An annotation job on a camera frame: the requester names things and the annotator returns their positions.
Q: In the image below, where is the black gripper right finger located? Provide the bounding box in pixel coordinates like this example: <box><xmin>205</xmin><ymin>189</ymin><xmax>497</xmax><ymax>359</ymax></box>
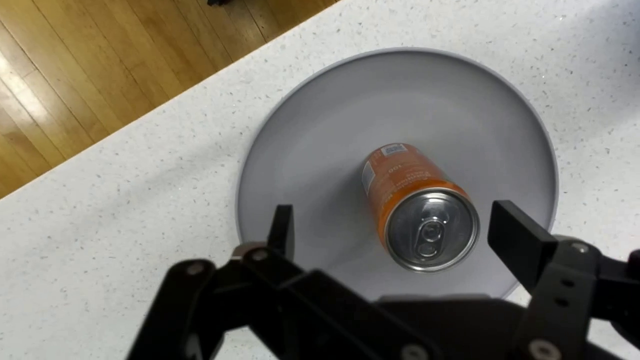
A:
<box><xmin>487</xmin><ymin>198</ymin><xmax>640</xmax><ymax>360</ymax></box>

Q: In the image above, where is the grey round plate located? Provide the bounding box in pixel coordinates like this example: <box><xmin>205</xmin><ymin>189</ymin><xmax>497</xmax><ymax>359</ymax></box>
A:
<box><xmin>237</xmin><ymin>46</ymin><xmax>561</xmax><ymax>305</ymax></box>

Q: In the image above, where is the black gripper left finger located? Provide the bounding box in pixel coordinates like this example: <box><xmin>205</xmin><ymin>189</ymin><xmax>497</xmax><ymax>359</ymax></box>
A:
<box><xmin>127</xmin><ymin>202</ymin><xmax>442</xmax><ymax>360</ymax></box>

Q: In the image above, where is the orange soda can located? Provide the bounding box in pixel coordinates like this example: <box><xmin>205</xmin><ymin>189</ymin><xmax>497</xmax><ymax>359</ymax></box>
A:
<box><xmin>358</xmin><ymin>140</ymin><xmax>482</xmax><ymax>275</ymax></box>

